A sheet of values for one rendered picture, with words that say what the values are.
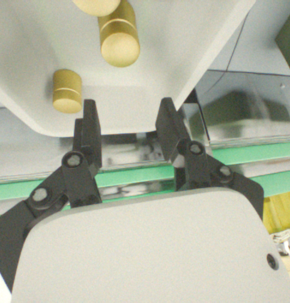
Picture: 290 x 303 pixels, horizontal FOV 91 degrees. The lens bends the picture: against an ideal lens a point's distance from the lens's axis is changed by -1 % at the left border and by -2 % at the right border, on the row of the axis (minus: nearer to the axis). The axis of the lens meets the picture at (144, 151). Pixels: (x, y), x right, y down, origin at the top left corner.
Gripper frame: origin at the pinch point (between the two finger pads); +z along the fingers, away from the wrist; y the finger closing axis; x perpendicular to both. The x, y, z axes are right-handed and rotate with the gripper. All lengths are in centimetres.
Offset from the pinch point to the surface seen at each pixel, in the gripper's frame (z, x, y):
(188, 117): 6.4, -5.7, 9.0
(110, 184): 2.7, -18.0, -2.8
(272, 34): 13.7, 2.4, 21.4
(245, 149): 2.2, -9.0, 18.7
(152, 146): 8.0, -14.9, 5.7
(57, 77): 11.7, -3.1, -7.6
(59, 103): 8.7, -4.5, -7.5
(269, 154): 1.2, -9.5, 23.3
